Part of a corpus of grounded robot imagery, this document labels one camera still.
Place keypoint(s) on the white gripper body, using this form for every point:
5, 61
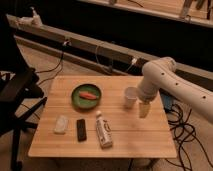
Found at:
144, 109

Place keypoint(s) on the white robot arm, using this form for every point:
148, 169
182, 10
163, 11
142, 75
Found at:
160, 74

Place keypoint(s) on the white ceramic cup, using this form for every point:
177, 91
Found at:
130, 97

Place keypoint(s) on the blue box on floor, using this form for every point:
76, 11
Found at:
167, 101

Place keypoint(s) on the wooden table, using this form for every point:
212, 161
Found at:
133, 137

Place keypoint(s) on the orange carrot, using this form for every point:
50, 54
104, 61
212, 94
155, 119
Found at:
87, 95

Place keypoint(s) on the black rectangular remote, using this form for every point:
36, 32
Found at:
81, 130

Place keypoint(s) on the green plate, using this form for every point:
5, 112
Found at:
83, 103

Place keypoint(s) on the black office chair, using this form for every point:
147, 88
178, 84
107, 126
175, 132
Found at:
18, 81

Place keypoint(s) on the white spray bottle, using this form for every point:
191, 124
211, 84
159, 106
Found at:
36, 17

